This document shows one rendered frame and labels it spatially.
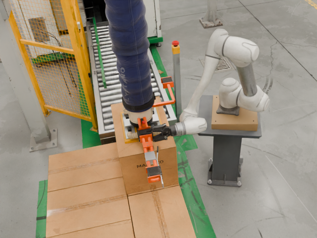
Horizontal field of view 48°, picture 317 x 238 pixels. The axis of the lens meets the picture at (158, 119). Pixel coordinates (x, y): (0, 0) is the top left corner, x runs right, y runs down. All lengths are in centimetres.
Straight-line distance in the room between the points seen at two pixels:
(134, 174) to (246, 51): 113
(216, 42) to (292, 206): 173
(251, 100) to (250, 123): 24
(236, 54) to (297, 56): 315
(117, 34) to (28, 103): 189
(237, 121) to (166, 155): 68
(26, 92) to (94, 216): 159
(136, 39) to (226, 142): 135
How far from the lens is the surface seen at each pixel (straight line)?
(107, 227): 259
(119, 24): 207
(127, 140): 250
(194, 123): 235
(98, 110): 341
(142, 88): 232
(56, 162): 310
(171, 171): 262
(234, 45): 223
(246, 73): 241
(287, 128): 409
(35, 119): 393
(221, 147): 311
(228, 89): 275
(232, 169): 332
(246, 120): 285
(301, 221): 333
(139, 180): 262
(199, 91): 240
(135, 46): 214
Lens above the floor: 269
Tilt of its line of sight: 41 degrees down
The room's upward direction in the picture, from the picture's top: 6 degrees counter-clockwise
